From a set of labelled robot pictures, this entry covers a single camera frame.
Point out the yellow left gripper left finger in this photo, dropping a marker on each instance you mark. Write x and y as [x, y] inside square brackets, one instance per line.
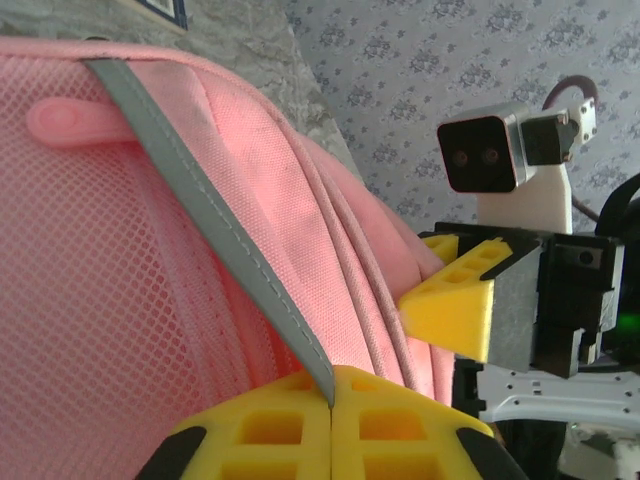
[220, 450]

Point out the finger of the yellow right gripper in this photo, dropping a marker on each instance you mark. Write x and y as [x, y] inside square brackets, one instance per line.
[442, 245]
[450, 320]

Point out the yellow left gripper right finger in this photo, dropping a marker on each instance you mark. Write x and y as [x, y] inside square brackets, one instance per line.
[345, 430]

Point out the pink school backpack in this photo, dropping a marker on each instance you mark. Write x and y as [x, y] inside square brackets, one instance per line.
[150, 250]

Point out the dark blue paperback book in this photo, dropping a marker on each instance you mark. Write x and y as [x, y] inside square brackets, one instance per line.
[165, 10]

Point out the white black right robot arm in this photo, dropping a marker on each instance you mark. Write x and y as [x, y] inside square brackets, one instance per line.
[550, 395]

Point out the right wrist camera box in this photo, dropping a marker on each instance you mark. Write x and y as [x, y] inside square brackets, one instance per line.
[480, 155]

